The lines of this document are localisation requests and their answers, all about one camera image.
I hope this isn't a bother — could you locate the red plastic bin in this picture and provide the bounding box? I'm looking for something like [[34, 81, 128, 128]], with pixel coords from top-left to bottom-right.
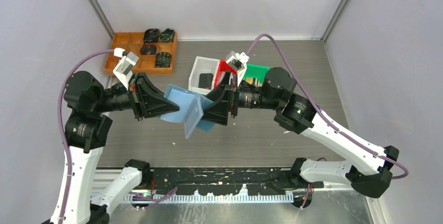
[[212, 60, 237, 88]]

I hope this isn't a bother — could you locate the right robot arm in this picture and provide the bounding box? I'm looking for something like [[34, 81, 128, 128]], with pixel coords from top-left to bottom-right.
[[203, 67, 399, 198]]

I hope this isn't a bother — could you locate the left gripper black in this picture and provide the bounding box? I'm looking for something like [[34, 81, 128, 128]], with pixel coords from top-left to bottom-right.
[[95, 70, 181, 119]]

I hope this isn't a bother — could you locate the rolled dark tie middle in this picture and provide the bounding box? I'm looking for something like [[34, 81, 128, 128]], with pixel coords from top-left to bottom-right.
[[140, 43, 157, 55]]

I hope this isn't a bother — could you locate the green plastic bin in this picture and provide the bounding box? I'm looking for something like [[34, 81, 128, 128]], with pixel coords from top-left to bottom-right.
[[243, 64, 270, 87]]

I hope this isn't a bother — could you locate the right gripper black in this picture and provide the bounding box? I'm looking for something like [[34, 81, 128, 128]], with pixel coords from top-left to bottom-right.
[[196, 69, 281, 126]]

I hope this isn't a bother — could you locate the wooden compartment tray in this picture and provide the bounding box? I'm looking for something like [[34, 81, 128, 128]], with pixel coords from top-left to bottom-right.
[[103, 28, 178, 76]]

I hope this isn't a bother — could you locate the rolled dark tie bottom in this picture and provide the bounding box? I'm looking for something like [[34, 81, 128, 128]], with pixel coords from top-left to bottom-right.
[[155, 52, 172, 68]]

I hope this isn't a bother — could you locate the white plastic bin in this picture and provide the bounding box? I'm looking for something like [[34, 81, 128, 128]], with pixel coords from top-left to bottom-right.
[[188, 56, 220, 95]]

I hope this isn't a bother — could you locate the black card stack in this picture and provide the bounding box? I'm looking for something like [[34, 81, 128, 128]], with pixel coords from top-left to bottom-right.
[[198, 73, 214, 90]]

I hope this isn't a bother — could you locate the rolled dark tie top-right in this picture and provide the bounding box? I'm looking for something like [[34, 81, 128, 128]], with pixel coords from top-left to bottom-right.
[[159, 28, 175, 43]]

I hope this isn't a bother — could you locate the aluminium frame rail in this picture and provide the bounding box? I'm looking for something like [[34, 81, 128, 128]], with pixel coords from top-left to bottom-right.
[[64, 167, 380, 204]]

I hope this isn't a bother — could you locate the blue leather card holder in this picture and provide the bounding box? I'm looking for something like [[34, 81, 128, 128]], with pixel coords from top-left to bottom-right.
[[159, 84, 215, 139]]

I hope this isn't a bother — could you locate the rolled dark tie top-left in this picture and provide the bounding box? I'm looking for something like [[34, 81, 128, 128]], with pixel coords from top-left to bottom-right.
[[143, 28, 160, 43]]

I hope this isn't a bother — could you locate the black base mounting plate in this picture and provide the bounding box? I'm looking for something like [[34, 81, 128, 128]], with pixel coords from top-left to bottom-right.
[[135, 167, 307, 196]]

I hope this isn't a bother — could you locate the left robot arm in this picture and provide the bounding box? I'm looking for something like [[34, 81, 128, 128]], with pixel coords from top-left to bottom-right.
[[48, 71, 179, 223]]

